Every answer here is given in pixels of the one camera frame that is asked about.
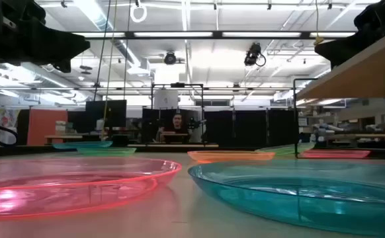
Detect cluttered wooden workbench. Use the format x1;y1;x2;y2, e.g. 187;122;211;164
311;122;385;149

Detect black beam with light bars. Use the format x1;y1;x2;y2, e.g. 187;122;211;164
69;30;357;40

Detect black overhead camera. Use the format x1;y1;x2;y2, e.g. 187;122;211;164
243;42;267;67

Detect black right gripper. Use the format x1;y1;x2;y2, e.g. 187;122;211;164
314;0;385;69

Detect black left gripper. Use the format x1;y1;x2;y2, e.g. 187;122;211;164
0;0;91;73

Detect orange partition panel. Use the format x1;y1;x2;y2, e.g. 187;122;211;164
26;108;69;147

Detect wooden shelf with black legs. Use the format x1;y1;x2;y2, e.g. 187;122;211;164
292;24;385;159

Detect teal translucent plastic plate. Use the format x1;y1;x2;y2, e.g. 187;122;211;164
52;141;114;150
187;159;385;238

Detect thin black hanging cable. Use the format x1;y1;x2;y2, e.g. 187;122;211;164
93;0;112;102

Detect black partition screens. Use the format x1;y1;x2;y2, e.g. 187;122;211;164
204;108;300;148

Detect pink translucent plastic plate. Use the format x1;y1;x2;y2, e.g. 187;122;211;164
0;155;183;221
298;149;372;159

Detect orange translucent plastic plate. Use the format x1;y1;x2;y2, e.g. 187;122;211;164
187;150;276;163

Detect black aluminium table frame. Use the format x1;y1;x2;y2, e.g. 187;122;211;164
0;143;385;160

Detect person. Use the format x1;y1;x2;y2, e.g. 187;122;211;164
155;113;191;143

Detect white board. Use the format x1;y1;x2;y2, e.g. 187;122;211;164
153;89;179;110

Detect round black ceiling fixture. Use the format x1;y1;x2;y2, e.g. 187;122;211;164
163;51;177;65

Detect white hanging ring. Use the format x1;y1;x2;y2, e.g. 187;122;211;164
129;3;148;24

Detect wooden bench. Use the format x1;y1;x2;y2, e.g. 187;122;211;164
44;134;103;145

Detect black metal frame stand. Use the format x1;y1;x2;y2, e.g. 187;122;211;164
150;82;205;143

